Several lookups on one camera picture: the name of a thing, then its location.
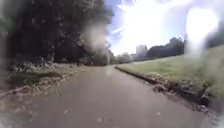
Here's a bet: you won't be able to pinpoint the grey asphalt path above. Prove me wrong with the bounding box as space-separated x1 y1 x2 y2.
0 64 214 128

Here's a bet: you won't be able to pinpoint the grass verge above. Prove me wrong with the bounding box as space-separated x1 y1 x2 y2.
0 62 88 98

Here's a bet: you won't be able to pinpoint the grass slope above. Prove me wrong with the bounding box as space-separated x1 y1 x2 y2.
115 44 224 108

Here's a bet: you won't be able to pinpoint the row of distant trees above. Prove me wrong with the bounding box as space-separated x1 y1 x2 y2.
111 32 224 64

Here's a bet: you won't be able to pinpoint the dark trees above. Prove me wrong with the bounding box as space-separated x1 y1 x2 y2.
0 0 116 73

